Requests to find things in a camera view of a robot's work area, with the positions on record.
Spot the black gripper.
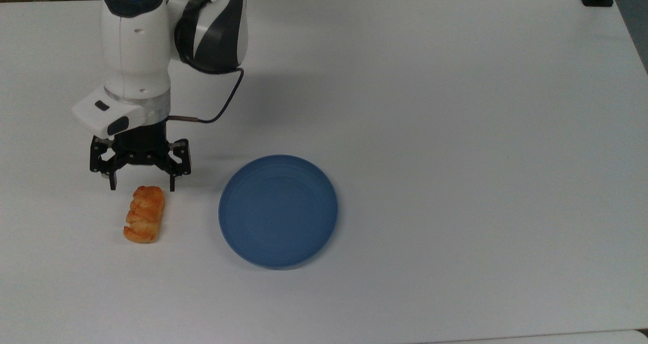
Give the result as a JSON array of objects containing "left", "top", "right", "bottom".
[{"left": 90, "top": 121, "right": 192, "bottom": 192}]

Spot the orange-brown bread roll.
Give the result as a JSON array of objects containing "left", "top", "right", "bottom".
[{"left": 123, "top": 185, "right": 166, "bottom": 244}]

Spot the blue round plate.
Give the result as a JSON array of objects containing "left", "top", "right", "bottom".
[{"left": 218, "top": 155, "right": 339, "bottom": 270}]

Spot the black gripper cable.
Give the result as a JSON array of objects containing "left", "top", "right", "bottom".
[{"left": 168, "top": 68, "right": 245, "bottom": 125}]

